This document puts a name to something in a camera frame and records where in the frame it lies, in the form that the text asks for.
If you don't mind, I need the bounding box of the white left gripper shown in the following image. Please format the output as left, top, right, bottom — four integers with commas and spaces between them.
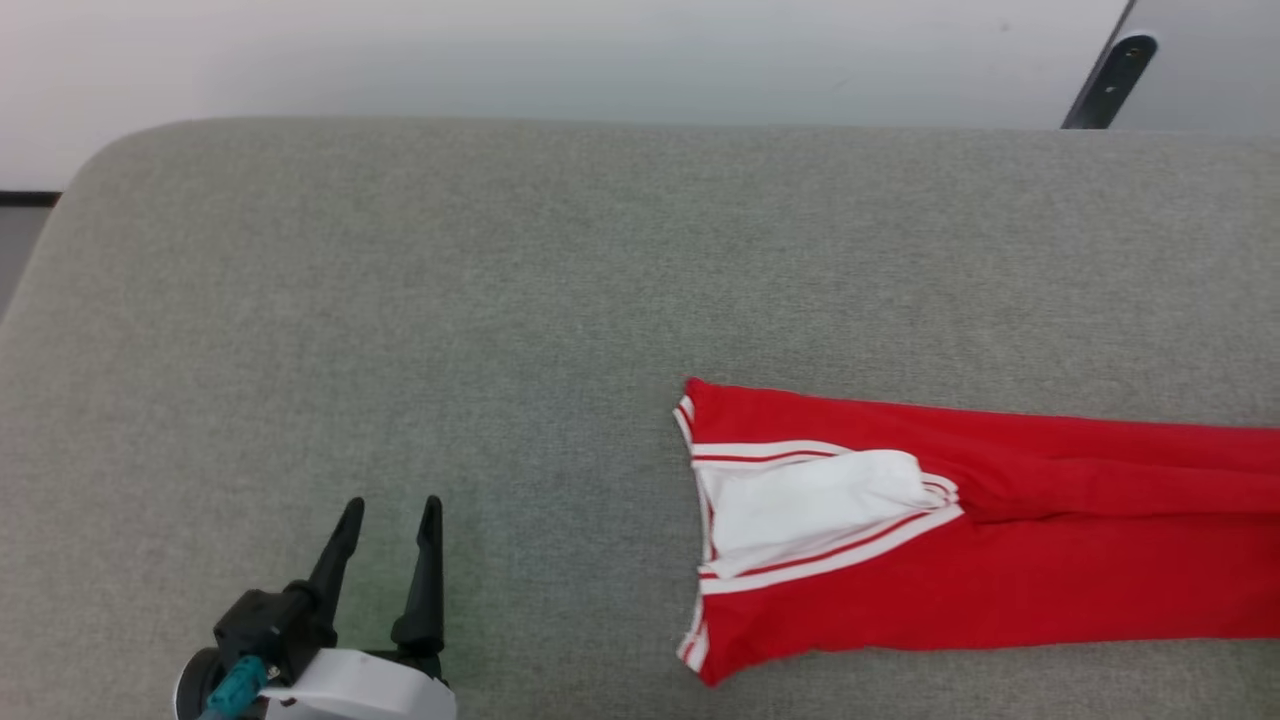
260, 495, 458, 720

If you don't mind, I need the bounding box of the red and white garment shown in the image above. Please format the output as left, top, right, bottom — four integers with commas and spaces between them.
672, 377, 1280, 688

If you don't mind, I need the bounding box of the teal left camera connector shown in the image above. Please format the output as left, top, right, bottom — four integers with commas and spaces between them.
200, 655, 273, 720

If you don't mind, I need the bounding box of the metal wall bracket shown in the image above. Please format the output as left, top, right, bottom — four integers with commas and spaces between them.
1060, 33, 1159, 131

